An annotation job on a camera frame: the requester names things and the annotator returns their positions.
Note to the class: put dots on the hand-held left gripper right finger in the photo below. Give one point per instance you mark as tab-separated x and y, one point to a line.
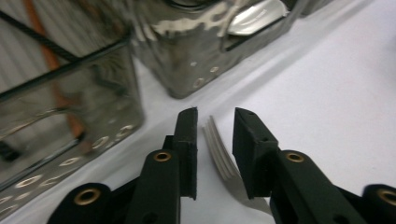
258	161

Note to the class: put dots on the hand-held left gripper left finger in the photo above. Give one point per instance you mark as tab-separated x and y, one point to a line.
186	155

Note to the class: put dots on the steel fork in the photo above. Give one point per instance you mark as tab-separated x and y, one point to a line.
218	151

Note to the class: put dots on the transparent grey plastic bin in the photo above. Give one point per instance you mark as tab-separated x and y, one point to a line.
102	93
180	56

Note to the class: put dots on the steel table knife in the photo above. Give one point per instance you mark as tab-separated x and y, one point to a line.
255	17

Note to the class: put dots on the brown wooden chopstick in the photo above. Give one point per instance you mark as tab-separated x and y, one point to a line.
46	53

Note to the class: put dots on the black chopstick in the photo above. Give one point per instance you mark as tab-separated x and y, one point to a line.
37	37

